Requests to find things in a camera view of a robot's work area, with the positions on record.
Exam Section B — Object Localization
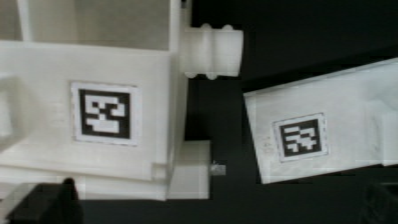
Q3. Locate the white cabinet door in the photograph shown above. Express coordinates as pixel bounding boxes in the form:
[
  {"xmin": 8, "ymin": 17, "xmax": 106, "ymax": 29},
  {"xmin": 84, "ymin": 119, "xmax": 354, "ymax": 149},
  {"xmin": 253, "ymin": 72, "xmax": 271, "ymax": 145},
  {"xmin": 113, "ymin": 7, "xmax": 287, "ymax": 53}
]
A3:
[
  {"xmin": 244, "ymin": 58, "xmax": 398, "ymax": 184},
  {"xmin": 0, "ymin": 26, "xmax": 244, "ymax": 200}
]

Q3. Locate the white cabinet body box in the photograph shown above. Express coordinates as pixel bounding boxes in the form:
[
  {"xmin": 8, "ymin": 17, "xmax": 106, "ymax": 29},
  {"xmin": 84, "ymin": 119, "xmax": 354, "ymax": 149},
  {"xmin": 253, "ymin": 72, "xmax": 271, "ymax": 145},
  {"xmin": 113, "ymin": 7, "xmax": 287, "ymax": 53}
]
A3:
[{"xmin": 0, "ymin": 0, "xmax": 193, "ymax": 54}]

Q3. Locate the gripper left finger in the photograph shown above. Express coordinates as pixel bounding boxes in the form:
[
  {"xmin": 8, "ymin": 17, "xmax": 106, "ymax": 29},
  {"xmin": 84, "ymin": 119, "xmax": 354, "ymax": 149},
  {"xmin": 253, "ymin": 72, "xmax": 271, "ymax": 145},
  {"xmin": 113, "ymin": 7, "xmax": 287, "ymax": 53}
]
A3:
[{"xmin": 4, "ymin": 178, "xmax": 84, "ymax": 224}]

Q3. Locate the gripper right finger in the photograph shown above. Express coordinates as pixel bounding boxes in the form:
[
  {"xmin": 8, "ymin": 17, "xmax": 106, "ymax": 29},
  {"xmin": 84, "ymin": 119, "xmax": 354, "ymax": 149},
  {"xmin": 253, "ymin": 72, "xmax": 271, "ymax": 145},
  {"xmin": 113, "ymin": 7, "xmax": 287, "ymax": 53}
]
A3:
[{"xmin": 360, "ymin": 182, "xmax": 398, "ymax": 224}]

